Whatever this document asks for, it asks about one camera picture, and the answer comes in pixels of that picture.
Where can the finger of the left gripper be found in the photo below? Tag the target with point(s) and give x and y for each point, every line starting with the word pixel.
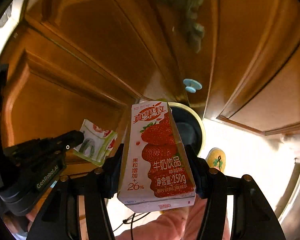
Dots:
pixel 41 150

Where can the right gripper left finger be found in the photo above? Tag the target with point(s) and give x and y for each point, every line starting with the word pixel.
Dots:
pixel 58 218

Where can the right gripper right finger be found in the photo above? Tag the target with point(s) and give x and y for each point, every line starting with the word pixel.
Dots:
pixel 253 217

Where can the green white wrapper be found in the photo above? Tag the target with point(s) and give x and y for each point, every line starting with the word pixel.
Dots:
pixel 97 144

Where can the strawberry milk carton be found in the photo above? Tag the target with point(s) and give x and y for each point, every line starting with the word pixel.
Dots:
pixel 155 174

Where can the yellow rimmed trash bin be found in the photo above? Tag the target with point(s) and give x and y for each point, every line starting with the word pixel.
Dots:
pixel 190 126

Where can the stainless steel appliance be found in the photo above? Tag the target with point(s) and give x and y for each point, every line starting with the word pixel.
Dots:
pixel 288 207

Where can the pink trouser leg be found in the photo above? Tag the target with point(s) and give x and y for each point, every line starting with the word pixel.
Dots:
pixel 180 223

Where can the yellow embroidered right slipper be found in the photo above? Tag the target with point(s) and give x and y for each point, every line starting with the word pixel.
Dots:
pixel 216 159

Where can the wooden cabinet door left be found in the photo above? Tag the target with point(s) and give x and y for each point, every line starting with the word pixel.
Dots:
pixel 72 60

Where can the wooden cabinet door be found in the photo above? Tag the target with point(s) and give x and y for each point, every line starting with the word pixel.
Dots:
pixel 249 65
pixel 72 60

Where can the wooden cabinet door right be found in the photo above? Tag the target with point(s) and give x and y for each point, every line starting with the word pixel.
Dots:
pixel 249 65

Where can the green hanging cloth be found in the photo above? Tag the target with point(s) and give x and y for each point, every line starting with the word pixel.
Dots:
pixel 192 31

